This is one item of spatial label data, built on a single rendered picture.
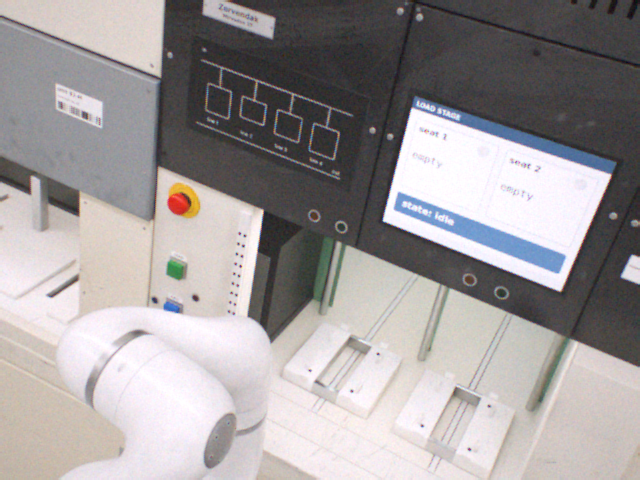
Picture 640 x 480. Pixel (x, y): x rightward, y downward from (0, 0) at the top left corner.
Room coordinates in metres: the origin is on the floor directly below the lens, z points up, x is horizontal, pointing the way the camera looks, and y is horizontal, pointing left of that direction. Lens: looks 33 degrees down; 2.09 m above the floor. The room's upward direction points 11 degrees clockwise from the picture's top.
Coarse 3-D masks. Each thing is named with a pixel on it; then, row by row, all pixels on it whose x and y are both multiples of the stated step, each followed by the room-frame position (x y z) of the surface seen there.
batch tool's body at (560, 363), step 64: (192, 0) 1.20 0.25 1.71; (256, 0) 1.16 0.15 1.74; (320, 0) 1.13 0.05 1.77; (384, 0) 1.09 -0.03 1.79; (448, 0) 1.07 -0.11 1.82; (512, 0) 1.04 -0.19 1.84; (576, 0) 1.02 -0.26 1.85; (320, 64) 1.12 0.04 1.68; (384, 64) 1.09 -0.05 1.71; (448, 64) 1.05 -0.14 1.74; (512, 64) 1.02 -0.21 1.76; (576, 64) 1.00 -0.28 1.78; (384, 128) 1.08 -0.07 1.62; (512, 128) 1.01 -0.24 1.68; (576, 128) 0.99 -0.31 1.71; (256, 192) 1.15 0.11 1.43; (320, 192) 1.11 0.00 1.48; (192, 256) 1.19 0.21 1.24; (256, 256) 1.41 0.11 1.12; (320, 256) 1.63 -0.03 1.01; (384, 256) 1.06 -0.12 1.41; (448, 256) 1.03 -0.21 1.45; (256, 320) 1.40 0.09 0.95; (320, 320) 1.55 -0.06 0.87; (384, 320) 1.61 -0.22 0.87; (448, 320) 1.66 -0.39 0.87; (512, 320) 1.71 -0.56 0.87; (576, 320) 0.95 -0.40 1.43; (512, 384) 1.46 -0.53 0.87; (576, 384) 0.89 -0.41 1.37; (320, 448) 1.14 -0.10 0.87; (384, 448) 1.18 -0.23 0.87; (512, 448) 1.25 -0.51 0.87; (576, 448) 0.88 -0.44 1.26
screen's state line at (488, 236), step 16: (400, 192) 1.06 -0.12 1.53; (400, 208) 1.06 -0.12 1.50; (416, 208) 1.05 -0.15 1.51; (432, 208) 1.04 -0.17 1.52; (432, 224) 1.04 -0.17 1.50; (448, 224) 1.03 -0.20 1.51; (464, 224) 1.02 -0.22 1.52; (480, 224) 1.01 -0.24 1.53; (480, 240) 1.01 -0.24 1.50; (496, 240) 1.00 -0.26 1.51; (512, 240) 1.00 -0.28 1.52; (528, 256) 0.99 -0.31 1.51; (544, 256) 0.98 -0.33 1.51; (560, 256) 0.97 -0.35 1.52
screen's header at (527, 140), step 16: (416, 96) 1.06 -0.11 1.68; (432, 112) 1.05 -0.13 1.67; (448, 112) 1.05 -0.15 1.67; (480, 128) 1.03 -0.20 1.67; (496, 128) 1.02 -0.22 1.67; (528, 144) 1.00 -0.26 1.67; (544, 144) 1.00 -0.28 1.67; (576, 160) 0.98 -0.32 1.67; (592, 160) 0.97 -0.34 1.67; (608, 160) 0.97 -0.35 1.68
